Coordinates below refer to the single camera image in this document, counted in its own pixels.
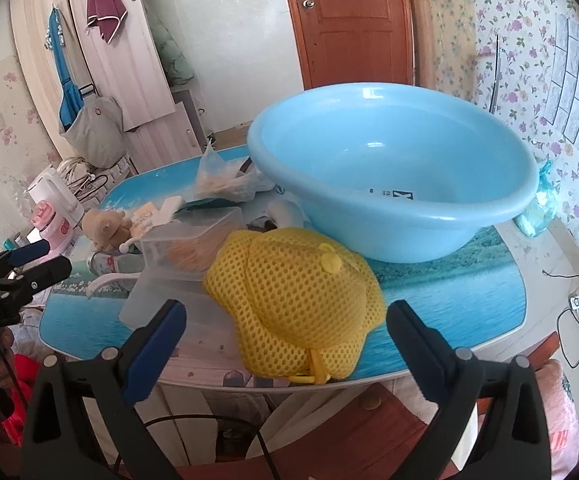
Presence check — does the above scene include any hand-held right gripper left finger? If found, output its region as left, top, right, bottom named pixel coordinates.
left=20, top=299, right=188, bottom=480

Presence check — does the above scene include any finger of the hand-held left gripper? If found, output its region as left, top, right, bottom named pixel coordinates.
left=0, top=239, right=51, bottom=283
left=0, top=256, right=73, bottom=307

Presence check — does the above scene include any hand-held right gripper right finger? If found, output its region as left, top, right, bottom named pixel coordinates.
left=386, top=300, right=553, bottom=480

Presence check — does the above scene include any white plastic hook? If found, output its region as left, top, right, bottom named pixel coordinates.
left=86, top=271, right=140, bottom=301

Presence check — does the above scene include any silver spray can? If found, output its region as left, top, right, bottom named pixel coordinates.
left=88, top=251, right=145, bottom=276

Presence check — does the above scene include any brown teddy toy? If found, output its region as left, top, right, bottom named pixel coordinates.
left=82, top=208, right=132, bottom=251

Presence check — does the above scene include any cream printed packet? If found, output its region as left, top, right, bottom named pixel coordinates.
left=130, top=202, right=164, bottom=237

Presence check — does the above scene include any clear plastic container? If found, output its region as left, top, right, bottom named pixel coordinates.
left=139, top=207, right=244, bottom=281

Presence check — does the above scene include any yellow mesh plush hat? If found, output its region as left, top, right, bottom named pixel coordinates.
left=203, top=227, right=387, bottom=385

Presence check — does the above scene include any dark green packet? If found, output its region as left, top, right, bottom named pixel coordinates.
left=176, top=197, right=241, bottom=212

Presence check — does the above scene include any clear bag of tan sticks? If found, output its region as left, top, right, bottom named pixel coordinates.
left=192, top=142, right=249, bottom=202

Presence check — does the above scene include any light blue plastic basin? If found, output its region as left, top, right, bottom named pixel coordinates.
left=246, top=82, right=540, bottom=263

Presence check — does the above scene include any clear bag with brown band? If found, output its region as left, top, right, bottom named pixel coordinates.
left=234, top=156, right=276, bottom=195

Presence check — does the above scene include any pink cup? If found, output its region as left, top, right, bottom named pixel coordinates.
left=32, top=200, right=77, bottom=253

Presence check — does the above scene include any red cloth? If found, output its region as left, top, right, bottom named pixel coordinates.
left=2, top=354, right=42, bottom=446

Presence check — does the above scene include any grey cloth bag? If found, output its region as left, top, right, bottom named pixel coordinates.
left=59, top=95, right=125, bottom=168

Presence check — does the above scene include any pink blanket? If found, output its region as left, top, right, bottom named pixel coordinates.
left=534, top=360, right=579, bottom=480

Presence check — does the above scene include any blue apron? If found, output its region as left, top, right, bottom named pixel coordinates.
left=46, top=7, right=86, bottom=133

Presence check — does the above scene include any light blue plastic bag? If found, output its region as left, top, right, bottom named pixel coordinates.
left=514, top=160, right=560, bottom=238

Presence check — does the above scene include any light wooden wardrobe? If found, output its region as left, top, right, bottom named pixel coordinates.
left=9, top=0, right=207, bottom=176

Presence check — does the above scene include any green quilt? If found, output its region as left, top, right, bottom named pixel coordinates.
left=136, top=0, right=195, bottom=86

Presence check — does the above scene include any maroon towel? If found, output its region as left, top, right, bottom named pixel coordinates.
left=86, top=0, right=128, bottom=43

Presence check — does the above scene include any metal rod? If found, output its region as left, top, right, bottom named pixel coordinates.
left=489, top=35, right=503, bottom=113

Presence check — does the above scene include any brown wooden door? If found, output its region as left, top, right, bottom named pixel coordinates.
left=279, top=0, right=415, bottom=92

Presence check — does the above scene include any white coiled cord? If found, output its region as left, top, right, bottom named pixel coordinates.
left=59, top=156, right=96, bottom=187

